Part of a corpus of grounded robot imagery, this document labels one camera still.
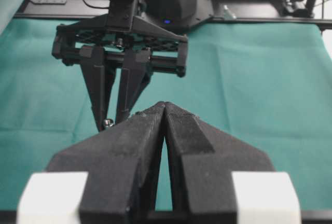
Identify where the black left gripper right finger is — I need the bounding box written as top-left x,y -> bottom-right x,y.
164,103 -> 275,223

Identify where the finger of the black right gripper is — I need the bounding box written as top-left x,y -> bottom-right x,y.
116,49 -> 153,124
79,46 -> 116,131

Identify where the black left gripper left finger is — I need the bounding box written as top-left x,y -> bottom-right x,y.
46,102 -> 165,223

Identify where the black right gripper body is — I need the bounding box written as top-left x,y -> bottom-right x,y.
52,0 -> 188,77

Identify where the small metal shaft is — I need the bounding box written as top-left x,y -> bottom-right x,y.
102,119 -> 115,129

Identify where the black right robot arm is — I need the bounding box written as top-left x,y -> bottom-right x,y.
52,0 -> 213,131

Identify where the black rail frame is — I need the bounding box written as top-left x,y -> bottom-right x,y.
15,0 -> 331,33

